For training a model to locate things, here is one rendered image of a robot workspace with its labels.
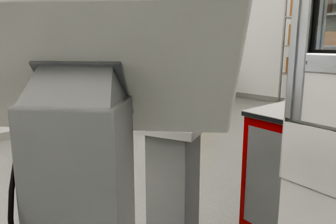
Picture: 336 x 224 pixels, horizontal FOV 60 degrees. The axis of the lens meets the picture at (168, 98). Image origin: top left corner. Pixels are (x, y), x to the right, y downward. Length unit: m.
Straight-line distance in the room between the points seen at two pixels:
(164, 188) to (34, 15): 1.06
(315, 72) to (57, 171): 0.52
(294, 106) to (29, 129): 0.53
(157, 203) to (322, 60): 1.00
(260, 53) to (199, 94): 5.59
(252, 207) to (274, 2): 4.75
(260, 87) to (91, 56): 5.73
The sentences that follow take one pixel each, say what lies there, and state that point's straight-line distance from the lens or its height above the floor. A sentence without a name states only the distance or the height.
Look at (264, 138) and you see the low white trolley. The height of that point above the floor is 0.64.
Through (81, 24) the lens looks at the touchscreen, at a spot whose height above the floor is 1.14.
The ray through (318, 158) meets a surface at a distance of 0.70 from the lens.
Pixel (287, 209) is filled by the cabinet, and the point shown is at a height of 0.73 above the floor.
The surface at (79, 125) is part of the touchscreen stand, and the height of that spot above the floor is 1.00.
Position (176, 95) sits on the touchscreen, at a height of 1.02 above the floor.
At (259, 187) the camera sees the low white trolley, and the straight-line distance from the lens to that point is 1.68.
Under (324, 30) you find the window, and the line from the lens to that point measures 0.68.
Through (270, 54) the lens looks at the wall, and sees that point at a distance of 5.99.
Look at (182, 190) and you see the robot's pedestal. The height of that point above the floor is 0.48.
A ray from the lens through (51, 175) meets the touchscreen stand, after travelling 0.48.
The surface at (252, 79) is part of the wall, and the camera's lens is 6.19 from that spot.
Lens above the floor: 1.11
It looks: 11 degrees down
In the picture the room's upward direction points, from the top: straight up
